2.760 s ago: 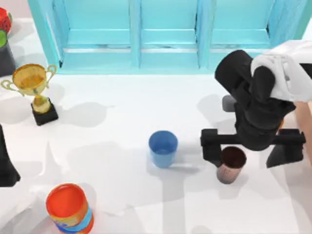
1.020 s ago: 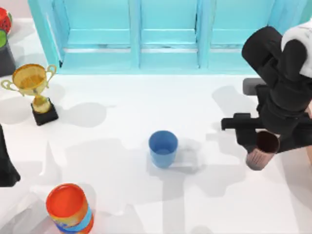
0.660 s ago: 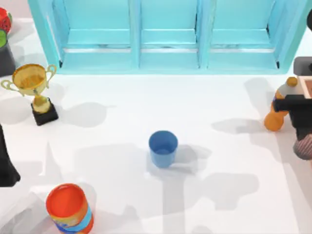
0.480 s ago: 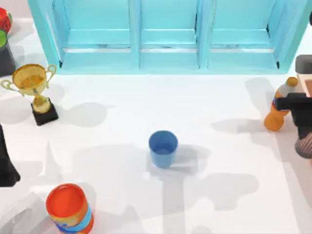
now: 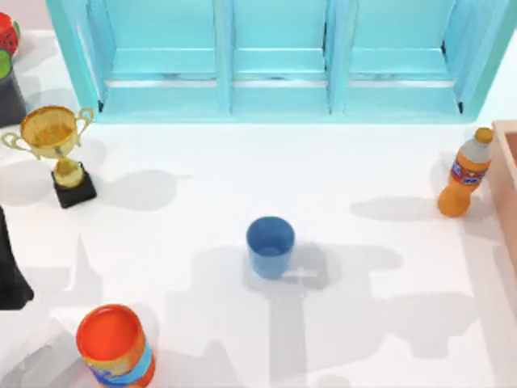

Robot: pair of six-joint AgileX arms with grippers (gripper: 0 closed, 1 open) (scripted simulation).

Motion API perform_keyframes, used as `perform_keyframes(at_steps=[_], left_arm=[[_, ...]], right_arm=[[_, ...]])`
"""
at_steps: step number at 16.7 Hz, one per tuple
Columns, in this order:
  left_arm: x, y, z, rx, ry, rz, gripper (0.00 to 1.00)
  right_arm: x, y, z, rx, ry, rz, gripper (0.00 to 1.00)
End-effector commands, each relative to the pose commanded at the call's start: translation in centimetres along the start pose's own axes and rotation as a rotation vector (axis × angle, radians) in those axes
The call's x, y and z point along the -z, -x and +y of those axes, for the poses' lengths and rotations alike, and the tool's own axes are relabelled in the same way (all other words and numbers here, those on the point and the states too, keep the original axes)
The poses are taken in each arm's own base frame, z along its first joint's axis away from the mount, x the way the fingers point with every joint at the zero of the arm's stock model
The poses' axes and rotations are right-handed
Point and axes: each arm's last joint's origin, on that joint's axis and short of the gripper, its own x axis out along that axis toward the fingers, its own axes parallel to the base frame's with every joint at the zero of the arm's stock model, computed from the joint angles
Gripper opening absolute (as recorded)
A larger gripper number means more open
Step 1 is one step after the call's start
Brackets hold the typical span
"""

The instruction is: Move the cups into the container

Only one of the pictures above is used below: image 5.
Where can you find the blue cup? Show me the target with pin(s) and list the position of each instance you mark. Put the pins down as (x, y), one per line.
(270, 250)

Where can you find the light blue rack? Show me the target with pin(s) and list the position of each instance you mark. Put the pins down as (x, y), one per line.
(278, 60)

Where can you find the orange soda bottle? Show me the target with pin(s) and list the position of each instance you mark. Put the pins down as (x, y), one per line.
(464, 174)

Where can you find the orange can with blue label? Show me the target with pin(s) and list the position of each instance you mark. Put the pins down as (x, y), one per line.
(115, 347)

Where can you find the gold trophy with black base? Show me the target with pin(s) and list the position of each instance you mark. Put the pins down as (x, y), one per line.
(52, 137)

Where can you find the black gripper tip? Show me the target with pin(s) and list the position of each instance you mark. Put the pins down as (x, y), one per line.
(10, 271)

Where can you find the red and green round object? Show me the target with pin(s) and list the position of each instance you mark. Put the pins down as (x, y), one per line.
(7, 36)

